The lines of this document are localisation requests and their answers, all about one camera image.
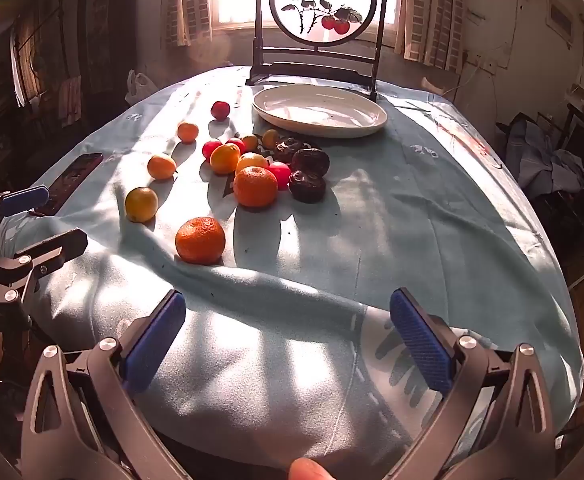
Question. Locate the large orange tangerine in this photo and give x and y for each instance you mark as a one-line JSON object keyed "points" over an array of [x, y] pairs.
{"points": [[200, 240], [255, 186]]}

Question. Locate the dark framed wall picture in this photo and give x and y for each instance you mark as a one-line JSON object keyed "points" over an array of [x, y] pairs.
{"points": [[97, 10]]}

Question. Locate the dark flat bar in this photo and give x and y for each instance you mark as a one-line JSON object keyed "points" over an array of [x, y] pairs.
{"points": [[72, 175]]}

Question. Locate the person's right hand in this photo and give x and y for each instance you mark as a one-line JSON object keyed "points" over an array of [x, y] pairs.
{"points": [[312, 470]]}

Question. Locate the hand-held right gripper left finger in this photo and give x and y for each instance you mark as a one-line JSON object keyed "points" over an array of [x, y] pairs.
{"points": [[154, 345]]}

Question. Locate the hanging cloth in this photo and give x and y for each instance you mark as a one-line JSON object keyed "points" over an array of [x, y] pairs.
{"points": [[70, 94]]}

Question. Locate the small yellow-orange citrus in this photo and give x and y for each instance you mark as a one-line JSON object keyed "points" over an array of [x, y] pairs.
{"points": [[224, 158], [249, 142], [251, 159], [162, 166], [188, 131]]}

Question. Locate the dark wall hanging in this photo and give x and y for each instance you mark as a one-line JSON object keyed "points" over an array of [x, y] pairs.
{"points": [[27, 65]]}

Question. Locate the white plastic bag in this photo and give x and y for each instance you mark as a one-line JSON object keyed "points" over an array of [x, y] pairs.
{"points": [[139, 87]]}

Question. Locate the pile of clothes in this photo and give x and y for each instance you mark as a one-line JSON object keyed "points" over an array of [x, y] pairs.
{"points": [[547, 160]]}

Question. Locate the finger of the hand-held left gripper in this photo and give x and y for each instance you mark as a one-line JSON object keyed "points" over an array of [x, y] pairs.
{"points": [[57, 247], [22, 200]]}

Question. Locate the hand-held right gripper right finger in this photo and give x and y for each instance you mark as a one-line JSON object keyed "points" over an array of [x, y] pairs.
{"points": [[422, 340]]}

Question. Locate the white oval plate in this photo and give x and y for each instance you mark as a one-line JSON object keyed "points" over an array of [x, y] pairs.
{"points": [[317, 110]]}

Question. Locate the white wall box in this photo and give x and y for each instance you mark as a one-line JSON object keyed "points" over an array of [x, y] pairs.
{"points": [[560, 20]]}

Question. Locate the dark brown water chestnut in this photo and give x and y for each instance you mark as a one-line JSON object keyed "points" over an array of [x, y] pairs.
{"points": [[284, 149], [308, 186], [310, 160]]}

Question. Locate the round painted screen on stand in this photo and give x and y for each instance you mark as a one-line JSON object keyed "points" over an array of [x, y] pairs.
{"points": [[317, 0]]}

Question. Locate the checked beige curtain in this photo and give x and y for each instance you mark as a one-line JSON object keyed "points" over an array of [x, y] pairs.
{"points": [[429, 10], [187, 0]]}

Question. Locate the light blue printed tablecloth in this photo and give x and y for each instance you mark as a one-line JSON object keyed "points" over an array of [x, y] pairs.
{"points": [[372, 240]]}

